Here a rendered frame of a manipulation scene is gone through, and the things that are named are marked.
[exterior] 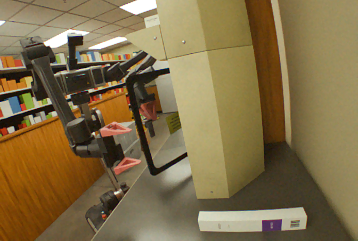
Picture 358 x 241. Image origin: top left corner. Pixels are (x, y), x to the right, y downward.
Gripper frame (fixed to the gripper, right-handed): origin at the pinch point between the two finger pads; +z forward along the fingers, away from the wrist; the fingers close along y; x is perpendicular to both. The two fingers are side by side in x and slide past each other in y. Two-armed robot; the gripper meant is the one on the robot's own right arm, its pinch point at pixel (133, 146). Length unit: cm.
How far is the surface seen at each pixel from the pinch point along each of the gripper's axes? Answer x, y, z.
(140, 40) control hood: 8.9, 28.2, 5.5
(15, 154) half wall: 48, -28, -183
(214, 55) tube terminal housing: 10.4, 19.6, 24.7
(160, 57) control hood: 8.8, 21.9, 10.3
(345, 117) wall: 4, 0, 55
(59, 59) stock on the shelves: 188, 77, -236
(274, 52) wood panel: 46, 17, 50
